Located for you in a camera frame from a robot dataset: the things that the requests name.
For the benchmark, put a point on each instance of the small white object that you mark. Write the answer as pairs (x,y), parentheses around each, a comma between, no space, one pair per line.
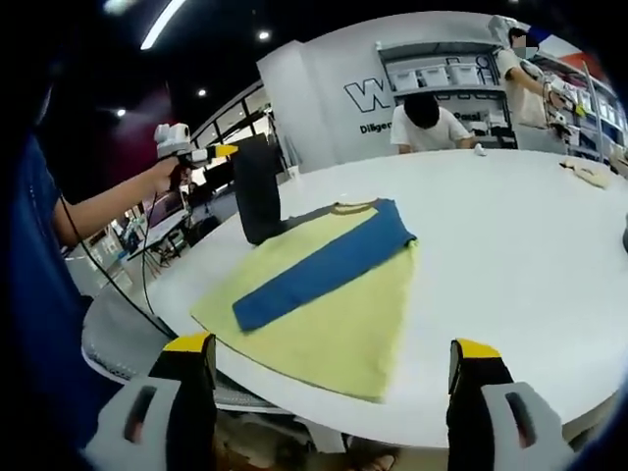
(480,150)

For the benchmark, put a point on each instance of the grey storage shelf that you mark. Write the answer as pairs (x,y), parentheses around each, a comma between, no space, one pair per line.
(432,49)

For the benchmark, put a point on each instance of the beige cloth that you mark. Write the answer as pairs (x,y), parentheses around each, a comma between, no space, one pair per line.
(589,174)

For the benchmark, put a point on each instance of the white storage box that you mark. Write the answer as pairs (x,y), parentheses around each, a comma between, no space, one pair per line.
(463,74)
(434,77)
(406,81)

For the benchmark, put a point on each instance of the operator arm in blue sleeve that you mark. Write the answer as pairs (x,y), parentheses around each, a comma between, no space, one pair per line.
(44,294)

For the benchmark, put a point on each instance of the yellow garment with coloured sleeves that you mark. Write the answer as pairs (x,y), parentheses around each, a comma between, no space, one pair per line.
(338,333)

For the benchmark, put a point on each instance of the person's left hand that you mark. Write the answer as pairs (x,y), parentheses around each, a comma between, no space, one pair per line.
(168,176)

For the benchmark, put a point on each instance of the computer monitor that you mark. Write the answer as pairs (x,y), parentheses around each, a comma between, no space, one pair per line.
(167,208)

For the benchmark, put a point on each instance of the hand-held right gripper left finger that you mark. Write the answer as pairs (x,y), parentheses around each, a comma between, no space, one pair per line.
(186,397)

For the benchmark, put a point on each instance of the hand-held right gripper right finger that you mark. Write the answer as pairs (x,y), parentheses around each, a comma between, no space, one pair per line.
(471,417)

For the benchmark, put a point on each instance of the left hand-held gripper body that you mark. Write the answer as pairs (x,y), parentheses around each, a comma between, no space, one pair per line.
(174,142)

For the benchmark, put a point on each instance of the ceiling light strip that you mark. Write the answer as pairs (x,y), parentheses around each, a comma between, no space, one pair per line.
(162,24)

